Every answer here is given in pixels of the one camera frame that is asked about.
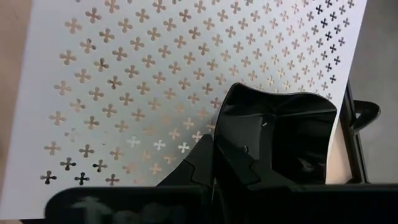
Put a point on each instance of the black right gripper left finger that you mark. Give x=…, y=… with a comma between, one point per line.
x=202, y=168

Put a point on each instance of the black frame clamp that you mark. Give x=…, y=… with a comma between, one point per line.
x=368, y=112

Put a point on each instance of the black aluminium table frame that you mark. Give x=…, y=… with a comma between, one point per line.
x=353, y=146

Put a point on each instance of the white perforated metal shelf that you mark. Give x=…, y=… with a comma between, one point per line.
x=43, y=99

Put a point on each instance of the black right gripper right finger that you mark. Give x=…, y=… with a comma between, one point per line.
x=236, y=174

